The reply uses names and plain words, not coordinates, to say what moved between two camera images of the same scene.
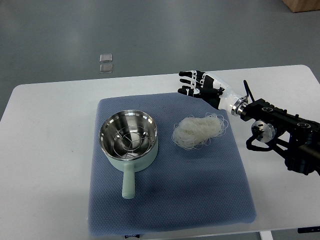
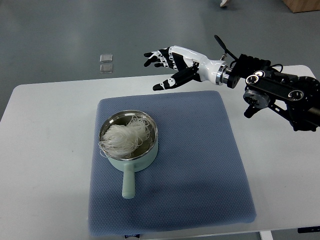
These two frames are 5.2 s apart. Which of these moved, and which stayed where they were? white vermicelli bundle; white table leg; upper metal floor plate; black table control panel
Moved: white vermicelli bundle
Stayed: white table leg; upper metal floor plate; black table control panel
